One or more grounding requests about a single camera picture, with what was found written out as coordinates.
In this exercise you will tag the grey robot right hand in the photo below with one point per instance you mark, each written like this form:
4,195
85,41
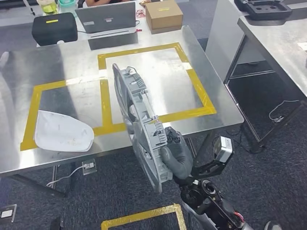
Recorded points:
180,158

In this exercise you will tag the grey plastic wheel hubcap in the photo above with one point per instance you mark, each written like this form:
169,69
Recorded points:
141,120

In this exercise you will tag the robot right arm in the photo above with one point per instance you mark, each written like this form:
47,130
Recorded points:
211,196

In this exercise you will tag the steel workbench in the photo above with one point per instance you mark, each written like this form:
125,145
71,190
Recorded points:
223,108

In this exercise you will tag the white plastic cover part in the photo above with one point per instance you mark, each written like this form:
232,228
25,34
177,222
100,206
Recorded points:
62,133

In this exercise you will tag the metal floor socket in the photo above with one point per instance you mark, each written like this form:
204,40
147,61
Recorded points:
278,119
89,166
7,214

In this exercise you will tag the brown cardboard box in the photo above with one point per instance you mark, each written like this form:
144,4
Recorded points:
162,17

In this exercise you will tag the small red item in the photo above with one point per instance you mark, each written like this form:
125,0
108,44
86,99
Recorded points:
140,13

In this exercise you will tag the steel side table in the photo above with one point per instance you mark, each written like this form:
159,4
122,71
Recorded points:
275,47

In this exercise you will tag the grey laptop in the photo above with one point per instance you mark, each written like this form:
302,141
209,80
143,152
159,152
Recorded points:
107,17

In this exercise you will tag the black moulded tray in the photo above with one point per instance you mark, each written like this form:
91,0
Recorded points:
264,11

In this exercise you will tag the black case yellow label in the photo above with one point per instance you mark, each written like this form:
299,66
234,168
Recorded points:
55,31

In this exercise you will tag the teal lidded container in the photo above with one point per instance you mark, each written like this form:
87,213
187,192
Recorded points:
68,6

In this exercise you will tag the yellow-green cup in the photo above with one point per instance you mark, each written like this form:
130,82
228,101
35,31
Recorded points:
48,7

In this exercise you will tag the white desk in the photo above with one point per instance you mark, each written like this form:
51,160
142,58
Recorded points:
14,17

